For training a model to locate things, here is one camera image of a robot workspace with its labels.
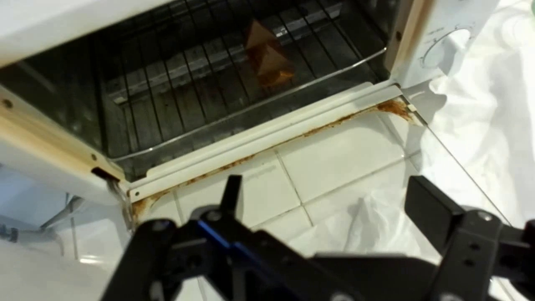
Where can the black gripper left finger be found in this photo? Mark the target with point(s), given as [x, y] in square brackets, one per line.
[230, 195]

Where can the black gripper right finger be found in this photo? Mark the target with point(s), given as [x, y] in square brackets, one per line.
[431, 215]

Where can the brown wedge-shaped object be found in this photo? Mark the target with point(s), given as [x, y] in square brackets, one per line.
[267, 59]

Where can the white oven control knob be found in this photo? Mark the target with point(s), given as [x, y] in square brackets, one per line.
[444, 48]

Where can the white toaster oven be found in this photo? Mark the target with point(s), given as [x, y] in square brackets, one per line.
[50, 140]

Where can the white plastic sheet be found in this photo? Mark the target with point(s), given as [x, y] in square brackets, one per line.
[490, 123]

